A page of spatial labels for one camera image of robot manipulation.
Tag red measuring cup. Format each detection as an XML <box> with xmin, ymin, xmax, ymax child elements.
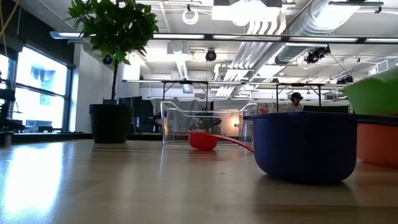
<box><xmin>187</xmin><ymin>130</ymin><xmax>255</xmax><ymax>154</ymax></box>

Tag purple measuring cup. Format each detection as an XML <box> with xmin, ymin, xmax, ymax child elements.
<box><xmin>243</xmin><ymin>111</ymin><xmax>398</xmax><ymax>185</ymax></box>

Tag green measuring cup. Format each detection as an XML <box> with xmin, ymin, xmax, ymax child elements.
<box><xmin>341</xmin><ymin>67</ymin><xmax>398</xmax><ymax>117</ymax></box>

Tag orange measuring cup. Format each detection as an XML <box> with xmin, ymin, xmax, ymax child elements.
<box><xmin>356</xmin><ymin>123</ymin><xmax>398</xmax><ymax>166</ymax></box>

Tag clear plastic basket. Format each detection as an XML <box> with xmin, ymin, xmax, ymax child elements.
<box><xmin>160</xmin><ymin>101</ymin><xmax>259</xmax><ymax>146</ymax></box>

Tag black-framed background table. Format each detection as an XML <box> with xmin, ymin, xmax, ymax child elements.
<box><xmin>242</xmin><ymin>81</ymin><xmax>352</xmax><ymax>113</ymax></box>
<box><xmin>122</xmin><ymin>79</ymin><xmax>246</xmax><ymax>110</ymax></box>

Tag ceiling strip light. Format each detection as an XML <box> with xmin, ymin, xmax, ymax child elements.
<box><xmin>49</xmin><ymin>30</ymin><xmax>398</xmax><ymax>44</ymax></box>

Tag black plant pot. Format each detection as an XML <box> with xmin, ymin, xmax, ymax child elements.
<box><xmin>88</xmin><ymin>103</ymin><xmax>135</xmax><ymax>144</ymax></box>

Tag person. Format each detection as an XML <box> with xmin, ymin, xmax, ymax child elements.
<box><xmin>285</xmin><ymin>91</ymin><xmax>305</xmax><ymax>113</ymax></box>

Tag green leafy plant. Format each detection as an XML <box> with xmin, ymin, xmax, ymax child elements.
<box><xmin>65</xmin><ymin>0</ymin><xmax>159</xmax><ymax>105</ymax></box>

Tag black monitor row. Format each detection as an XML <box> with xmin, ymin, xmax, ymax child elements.
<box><xmin>303</xmin><ymin>105</ymin><xmax>349</xmax><ymax>113</ymax></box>

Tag black ceiling spotlights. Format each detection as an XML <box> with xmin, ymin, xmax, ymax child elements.
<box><xmin>336</xmin><ymin>75</ymin><xmax>354</xmax><ymax>85</ymax></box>
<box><xmin>303</xmin><ymin>45</ymin><xmax>331</xmax><ymax>65</ymax></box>

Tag large window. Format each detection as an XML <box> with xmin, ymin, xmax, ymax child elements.
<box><xmin>0</xmin><ymin>45</ymin><xmax>75</xmax><ymax>134</ymax></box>

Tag black background workstation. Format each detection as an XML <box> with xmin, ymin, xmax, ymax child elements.
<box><xmin>0</xmin><ymin>88</ymin><xmax>26</xmax><ymax>147</ymax></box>

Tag colourful wall poster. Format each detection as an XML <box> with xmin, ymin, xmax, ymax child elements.
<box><xmin>257</xmin><ymin>102</ymin><xmax>289</xmax><ymax>113</ymax></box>

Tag white ceiling ring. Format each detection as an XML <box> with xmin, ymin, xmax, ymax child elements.
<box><xmin>182</xmin><ymin>8</ymin><xmax>200</xmax><ymax>26</ymax></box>

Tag silver ventilation duct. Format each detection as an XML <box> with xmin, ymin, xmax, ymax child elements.
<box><xmin>273</xmin><ymin>0</ymin><xmax>361</xmax><ymax>65</ymax></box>

